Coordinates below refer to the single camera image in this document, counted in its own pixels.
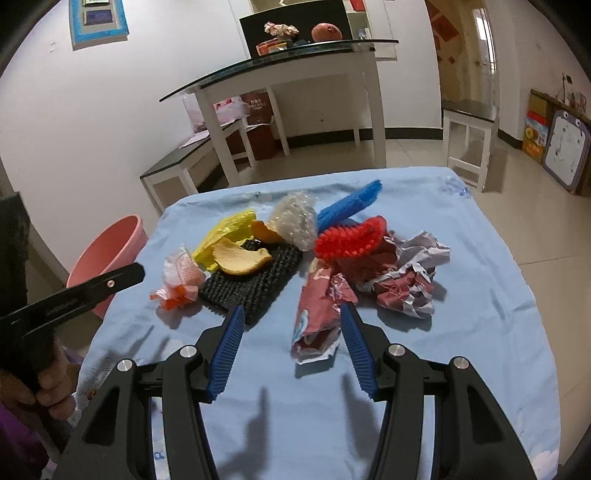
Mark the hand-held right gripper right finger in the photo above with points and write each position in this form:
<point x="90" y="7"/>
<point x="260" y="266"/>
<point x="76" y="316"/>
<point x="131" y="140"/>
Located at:
<point x="355" y="341"/>

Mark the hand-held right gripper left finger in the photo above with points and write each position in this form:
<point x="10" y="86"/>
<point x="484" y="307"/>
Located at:
<point x="228" y="350"/>

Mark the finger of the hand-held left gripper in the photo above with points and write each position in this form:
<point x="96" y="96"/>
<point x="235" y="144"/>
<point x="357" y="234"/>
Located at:
<point x="92" y="293"/>

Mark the pink plastic basin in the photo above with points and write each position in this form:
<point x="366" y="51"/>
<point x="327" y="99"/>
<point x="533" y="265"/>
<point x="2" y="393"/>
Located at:
<point x="115" y="249"/>

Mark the black mesh pad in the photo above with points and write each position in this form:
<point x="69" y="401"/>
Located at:
<point x="258" y="286"/>

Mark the yellow plastic bag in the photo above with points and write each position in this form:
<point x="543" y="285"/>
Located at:
<point x="226" y="230"/>

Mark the clear bubble wrap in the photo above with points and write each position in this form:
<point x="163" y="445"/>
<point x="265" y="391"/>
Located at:
<point x="291" y="221"/>

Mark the person's left hand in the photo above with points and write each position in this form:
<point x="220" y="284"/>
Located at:
<point x="57" y="387"/>

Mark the crumpled red paper bag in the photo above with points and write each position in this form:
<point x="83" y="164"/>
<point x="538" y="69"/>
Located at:
<point x="318" y="304"/>

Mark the purple patterned clothing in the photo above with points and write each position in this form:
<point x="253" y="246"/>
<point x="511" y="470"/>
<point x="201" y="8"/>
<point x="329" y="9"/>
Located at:
<point x="74" y="360"/>

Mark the crumpled red white paper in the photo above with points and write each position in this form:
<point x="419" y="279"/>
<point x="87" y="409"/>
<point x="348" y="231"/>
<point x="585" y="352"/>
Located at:
<point x="406" y="277"/>

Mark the large pale orange peel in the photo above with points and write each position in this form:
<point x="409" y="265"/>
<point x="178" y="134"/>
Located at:
<point x="235" y="261"/>

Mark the orange white plastic wrapper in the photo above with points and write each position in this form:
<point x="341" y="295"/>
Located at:
<point x="182" y="272"/>

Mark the red foam net sleeve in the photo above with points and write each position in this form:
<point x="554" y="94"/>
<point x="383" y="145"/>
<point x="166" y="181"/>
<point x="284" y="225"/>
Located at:
<point x="346" y="242"/>

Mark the light blue tablecloth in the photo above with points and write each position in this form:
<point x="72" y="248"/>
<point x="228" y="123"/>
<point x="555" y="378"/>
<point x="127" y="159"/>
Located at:
<point x="461" y="323"/>

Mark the small orange peel piece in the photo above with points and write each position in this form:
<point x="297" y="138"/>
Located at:
<point x="263" y="230"/>

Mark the blue foam net sleeve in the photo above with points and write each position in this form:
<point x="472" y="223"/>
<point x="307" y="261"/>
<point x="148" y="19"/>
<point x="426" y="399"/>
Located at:
<point x="346" y="207"/>

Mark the white bench with black top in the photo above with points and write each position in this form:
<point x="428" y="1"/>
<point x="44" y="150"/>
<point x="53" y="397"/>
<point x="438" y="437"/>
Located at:
<point x="175" y="159"/>

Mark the white paper sheets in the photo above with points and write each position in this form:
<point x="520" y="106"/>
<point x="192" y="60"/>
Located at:
<point x="196" y="138"/>

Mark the dark red carton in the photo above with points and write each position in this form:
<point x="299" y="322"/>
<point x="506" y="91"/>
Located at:
<point x="258" y="143"/>

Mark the white pink plastic bag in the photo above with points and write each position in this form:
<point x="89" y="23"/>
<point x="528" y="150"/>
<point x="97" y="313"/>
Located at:
<point x="226" y="108"/>

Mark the white stool with black top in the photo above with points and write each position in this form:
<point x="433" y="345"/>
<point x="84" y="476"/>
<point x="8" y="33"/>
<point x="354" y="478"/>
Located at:
<point x="466" y="110"/>

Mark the colourful cardboard box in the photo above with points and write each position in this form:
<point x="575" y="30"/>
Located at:
<point x="535" y="134"/>

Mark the white table with glass top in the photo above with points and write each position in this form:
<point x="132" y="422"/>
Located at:
<point x="323" y="64"/>

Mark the grey purple drawing board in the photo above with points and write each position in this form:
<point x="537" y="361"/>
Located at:
<point x="565" y="147"/>

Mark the red box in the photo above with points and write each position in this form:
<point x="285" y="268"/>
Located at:
<point x="270" y="47"/>

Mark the black board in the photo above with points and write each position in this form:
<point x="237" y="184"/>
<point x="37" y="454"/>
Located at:
<point x="249" y="30"/>

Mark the orange pomelo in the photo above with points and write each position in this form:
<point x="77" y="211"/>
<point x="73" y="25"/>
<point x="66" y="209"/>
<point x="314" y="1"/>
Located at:
<point x="327" y="32"/>

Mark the white shelf cabinet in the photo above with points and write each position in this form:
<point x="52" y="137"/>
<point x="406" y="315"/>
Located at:
<point x="378" y="23"/>

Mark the flower bouquet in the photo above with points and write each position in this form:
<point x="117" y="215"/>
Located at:
<point x="281" y="29"/>

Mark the blue picture frame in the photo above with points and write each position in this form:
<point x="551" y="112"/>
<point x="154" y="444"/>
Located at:
<point x="99" y="23"/>

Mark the red wall decoration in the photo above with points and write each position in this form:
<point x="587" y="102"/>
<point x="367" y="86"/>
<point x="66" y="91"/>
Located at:
<point x="441" y="21"/>

